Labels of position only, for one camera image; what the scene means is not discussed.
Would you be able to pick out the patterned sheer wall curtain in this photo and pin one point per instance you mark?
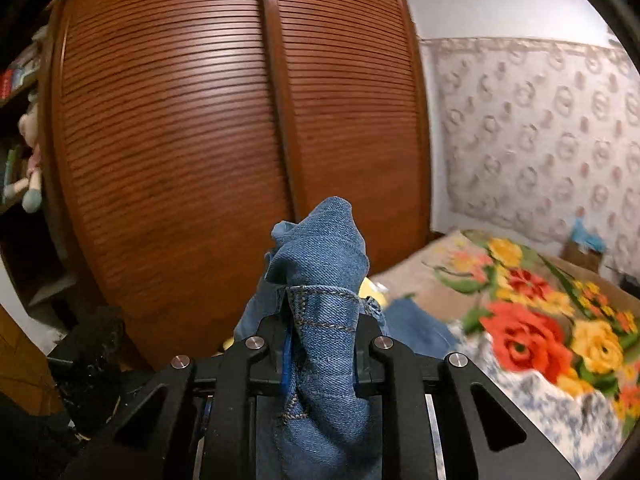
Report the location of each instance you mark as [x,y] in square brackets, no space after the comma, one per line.
[535,137]

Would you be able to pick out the floral colourful blanket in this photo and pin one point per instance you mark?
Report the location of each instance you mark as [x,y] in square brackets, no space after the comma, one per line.
[532,313]

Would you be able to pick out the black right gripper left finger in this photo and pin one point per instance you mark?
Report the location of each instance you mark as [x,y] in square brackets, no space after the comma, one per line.
[193,419]

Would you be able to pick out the blue denim jeans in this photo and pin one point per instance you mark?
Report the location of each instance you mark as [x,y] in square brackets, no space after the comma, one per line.
[317,427]

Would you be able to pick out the yellow Pikachu plush toy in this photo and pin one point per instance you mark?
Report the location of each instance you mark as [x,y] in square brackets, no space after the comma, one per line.
[373,294]

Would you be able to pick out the cardboard box with blue cloth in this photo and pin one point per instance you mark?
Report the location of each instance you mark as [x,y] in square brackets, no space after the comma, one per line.
[584,248]

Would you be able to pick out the brown louvered wardrobe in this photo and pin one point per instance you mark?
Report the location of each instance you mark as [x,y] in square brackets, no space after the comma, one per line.
[178,132]

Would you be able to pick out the blue white floral quilt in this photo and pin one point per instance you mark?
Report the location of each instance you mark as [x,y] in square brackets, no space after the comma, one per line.
[585,429]

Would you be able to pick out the stuffed doll on shelf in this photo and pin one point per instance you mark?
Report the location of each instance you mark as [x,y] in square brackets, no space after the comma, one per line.
[29,186]

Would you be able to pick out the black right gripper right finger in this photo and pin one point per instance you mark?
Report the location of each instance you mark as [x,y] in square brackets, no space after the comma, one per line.
[446,418]

